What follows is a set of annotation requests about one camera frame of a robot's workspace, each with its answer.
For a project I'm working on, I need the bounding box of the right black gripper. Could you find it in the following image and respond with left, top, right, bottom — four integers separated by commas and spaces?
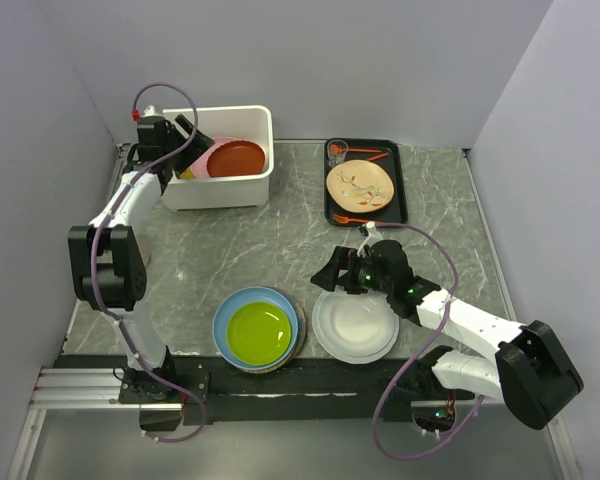
311, 246, 393, 296

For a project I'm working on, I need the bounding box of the pink plastic plate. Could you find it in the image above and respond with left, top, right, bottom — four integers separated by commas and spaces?
186, 137, 236, 179

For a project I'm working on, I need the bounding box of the yellow patterned small plate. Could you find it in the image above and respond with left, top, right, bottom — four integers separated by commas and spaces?
179, 170, 195, 179

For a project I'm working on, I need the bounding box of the red fluted plate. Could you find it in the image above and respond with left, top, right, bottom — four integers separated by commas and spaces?
206, 140, 266, 178

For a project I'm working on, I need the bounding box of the lime green plate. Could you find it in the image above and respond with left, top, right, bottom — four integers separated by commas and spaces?
226, 302, 292, 366

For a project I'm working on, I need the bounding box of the blue plastic plate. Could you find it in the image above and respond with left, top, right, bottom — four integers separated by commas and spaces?
212, 286, 299, 369

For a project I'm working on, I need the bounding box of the olive fluted plate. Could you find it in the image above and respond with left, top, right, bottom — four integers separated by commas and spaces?
244, 308, 307, 375

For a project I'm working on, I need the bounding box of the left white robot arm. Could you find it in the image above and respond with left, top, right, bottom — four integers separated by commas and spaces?
68, 112, 213, 402

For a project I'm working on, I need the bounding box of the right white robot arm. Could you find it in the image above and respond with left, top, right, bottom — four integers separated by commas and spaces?
311, 240, 584, 430

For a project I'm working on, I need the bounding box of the white plastic bin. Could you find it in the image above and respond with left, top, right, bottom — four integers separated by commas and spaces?
162, 105, 275, 210

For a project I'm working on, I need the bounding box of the orange plastic fork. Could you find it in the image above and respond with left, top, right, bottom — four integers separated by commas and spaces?
332, 214, 369, 225

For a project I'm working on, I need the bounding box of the white bottom plate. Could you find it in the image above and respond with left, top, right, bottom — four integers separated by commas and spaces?
313, 326, 399, 365

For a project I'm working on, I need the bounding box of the dark brown rimmed plate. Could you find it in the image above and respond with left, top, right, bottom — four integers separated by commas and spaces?
239, 296, 307, 375

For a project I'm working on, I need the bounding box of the white ribbed deep plate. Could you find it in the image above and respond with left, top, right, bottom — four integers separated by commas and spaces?
312, 289, 400, 356

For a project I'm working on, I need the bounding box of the beige bird pattern plate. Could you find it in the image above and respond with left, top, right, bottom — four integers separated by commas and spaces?
325, 160, 395, 213

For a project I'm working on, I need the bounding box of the orange plastic spoon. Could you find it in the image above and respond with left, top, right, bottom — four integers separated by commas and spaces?
327, 143, 381, 154

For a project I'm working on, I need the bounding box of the clear drinking glass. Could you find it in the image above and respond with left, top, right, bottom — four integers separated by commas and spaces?
327, 139, 349, 168

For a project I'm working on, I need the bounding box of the orange plastic knife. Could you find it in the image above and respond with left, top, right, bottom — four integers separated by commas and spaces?
366, 152, 390, 162

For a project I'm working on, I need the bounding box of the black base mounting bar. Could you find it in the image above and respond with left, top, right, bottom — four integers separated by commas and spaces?
114, 349, 476, 426

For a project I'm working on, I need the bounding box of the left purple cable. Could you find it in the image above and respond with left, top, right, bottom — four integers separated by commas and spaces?
89, 83, 209, 445

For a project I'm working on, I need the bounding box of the purple cable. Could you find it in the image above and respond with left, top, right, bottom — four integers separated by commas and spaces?
372, 221, 483, 461
89, 83, 209, 445

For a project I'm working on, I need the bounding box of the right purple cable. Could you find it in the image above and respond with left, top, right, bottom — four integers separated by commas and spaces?
372, 221, 483, 461

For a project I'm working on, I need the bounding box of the aluminium frame rail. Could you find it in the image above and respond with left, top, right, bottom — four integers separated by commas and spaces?
28, 365, 131, 411

